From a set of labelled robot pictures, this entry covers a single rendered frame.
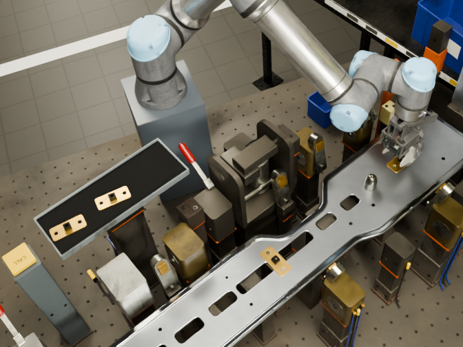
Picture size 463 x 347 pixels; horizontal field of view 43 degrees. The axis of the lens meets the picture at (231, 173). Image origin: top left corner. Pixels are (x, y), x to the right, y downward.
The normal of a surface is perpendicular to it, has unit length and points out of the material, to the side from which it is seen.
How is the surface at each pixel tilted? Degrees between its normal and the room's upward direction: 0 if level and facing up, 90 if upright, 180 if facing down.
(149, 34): 8
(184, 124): 90
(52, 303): 90
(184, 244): 0
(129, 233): 90
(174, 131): 90
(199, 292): 0
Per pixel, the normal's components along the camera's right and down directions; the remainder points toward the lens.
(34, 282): 0.63, 0.60
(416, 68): -0.08, -0.58
